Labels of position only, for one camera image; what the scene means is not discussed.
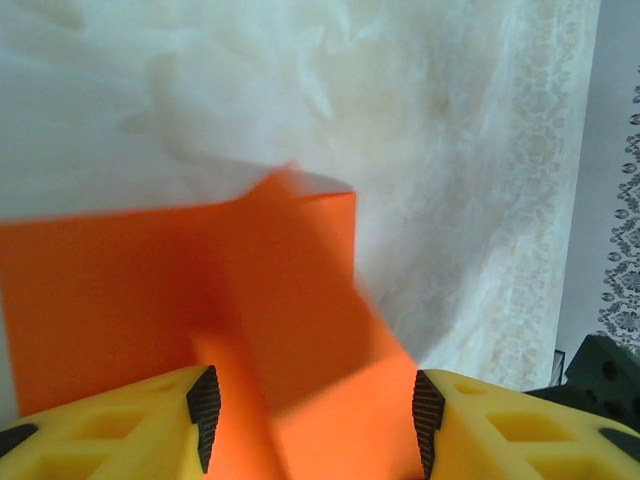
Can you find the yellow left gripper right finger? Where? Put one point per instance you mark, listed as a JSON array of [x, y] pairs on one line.
[[460, 450]]

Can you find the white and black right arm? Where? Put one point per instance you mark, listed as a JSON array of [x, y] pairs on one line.
[[600, 380]]

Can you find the orange paper sheet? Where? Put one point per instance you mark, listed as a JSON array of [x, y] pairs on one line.
[[125, 275]]

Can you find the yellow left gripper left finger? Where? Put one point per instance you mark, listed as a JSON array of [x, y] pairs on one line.
[[125, 450]]

